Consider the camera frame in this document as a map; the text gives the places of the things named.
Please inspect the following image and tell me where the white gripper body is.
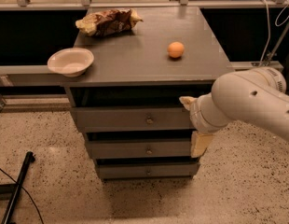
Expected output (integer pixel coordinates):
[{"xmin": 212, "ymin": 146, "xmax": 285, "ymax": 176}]
[{"xmin": 189, "ymin": 97, "xmax": 227, "ymax": 133}]

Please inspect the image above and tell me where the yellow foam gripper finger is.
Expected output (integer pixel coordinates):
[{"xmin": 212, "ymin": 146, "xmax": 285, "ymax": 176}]
[
  {"xmin": 190, "ymin": 131, "xmax": 213, "ymax": 158},
  {"xmin": 179, "ymin": 96, "xmax": 197, "ymax": 111}
]

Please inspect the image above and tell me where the grey top drawer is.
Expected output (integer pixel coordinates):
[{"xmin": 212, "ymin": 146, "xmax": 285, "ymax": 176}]
[{"xmin": 71, "ymin": 107, "xmax": 192, "ymax": 133}]

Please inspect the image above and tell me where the grey drawer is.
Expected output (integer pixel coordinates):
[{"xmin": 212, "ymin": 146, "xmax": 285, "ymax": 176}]
[
  {"xmin": 84, "ymin": 137, "xmax": 211, "ymax": 160},
  {"xmin": 95, "ymin": 157, "xmax": 200, "ymax": 179},
  {"xmin": 71, "ymin": 107, "xmax": 192, "ymax": 133}
]

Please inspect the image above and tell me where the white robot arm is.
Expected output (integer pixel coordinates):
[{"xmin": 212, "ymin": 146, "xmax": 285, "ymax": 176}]
[{"xmin": 179, "ymin": 66, "xmax": 289, "ymax": 158}]

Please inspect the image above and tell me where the grey bottom drawer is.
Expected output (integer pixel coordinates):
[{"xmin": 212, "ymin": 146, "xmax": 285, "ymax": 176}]
[{"xmin": 95, "ymin": 157, "xmax": 200, "ymax": 179}]

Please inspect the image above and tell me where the grey middle drawer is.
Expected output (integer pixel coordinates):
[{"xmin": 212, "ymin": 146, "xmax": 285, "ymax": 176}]
[{"xmin": 84, "ymin": 137, "xmax": 211, "ymax": 160}]

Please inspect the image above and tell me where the grey wooden drawer cabinet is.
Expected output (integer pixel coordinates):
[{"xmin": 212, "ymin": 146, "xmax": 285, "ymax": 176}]
[{"xmin": 61, "ymin": 6, "xmax": 241, "ymax": 181}]

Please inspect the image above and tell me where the orange fruit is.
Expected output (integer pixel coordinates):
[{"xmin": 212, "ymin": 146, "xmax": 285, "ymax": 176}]
[{"xmin": 167, "ymin": 42, "xmax": 185, "ymax": 59}]

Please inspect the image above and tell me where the brown crumpled chip bag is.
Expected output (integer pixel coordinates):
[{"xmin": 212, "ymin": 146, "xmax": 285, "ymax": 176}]
[{"xmin": 76, "ymin": 8, "xmax": 143, "ymax": 37}]

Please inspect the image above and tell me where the white plastic bowl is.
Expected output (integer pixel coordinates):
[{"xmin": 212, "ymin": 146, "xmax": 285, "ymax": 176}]
[{"xmin": 48, "ymin": 48, "xmax": 94, "ymax": 77}]

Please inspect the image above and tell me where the black stand leg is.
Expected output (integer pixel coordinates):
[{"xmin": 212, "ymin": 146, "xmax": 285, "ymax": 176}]
[{"xmin": 0, "ymin": 151, "xmax": 35, "ymax": 224}]

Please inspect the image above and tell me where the metal railing frame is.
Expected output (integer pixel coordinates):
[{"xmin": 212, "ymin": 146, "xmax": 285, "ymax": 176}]
[{"xmin": 0, "ymin": 0, "xmax": 289, "ymax": 114}]

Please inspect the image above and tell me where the black floor cable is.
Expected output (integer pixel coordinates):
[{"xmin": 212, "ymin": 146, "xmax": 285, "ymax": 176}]
[{"xmin": 0, "ymin": 163, "xmax": 45, "ymax": 224}]

